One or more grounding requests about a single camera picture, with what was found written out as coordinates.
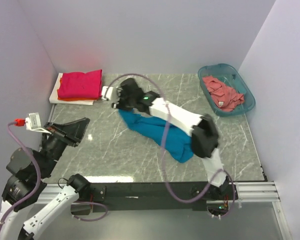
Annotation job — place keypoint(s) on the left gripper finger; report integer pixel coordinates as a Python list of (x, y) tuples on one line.
[(63, 128), (76, 134)]

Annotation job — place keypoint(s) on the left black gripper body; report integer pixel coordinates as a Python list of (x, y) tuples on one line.
[(56, 143)]

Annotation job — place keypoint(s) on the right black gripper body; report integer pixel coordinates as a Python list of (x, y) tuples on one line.
[(125, 102)]

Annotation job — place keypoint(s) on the blue t-shirt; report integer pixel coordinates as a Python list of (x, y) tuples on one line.
[(178, 143)]

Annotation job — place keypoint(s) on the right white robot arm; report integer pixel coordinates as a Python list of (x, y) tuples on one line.
[(201, 129)]

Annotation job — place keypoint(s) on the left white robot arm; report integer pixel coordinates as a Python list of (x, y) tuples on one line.
[(29, 167)]

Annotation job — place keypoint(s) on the folded white t-shirt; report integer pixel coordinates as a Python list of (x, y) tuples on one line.
[(53, 98)]

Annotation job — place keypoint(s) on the folded magenta t-shirt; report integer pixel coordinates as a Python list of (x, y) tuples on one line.
[(94, 77)]

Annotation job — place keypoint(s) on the black base beam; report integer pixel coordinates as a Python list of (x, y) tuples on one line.
[(124, 196)]

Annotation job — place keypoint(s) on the salmon pink t-shirt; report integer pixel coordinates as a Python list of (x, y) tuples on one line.
[(225, 97)]

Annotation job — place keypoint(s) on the teal plastic basket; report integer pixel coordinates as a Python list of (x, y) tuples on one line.
[(230, 76)]

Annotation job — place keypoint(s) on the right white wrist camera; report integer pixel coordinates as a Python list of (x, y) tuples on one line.
[(109, 93)]

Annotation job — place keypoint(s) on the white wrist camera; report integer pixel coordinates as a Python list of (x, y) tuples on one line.
[(109, 93), (32, 123)]

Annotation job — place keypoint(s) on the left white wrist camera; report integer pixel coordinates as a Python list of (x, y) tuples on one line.
[(32, 123)]

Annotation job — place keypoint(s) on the aluminium frame rail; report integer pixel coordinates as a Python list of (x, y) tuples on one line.
[(111, 153)]

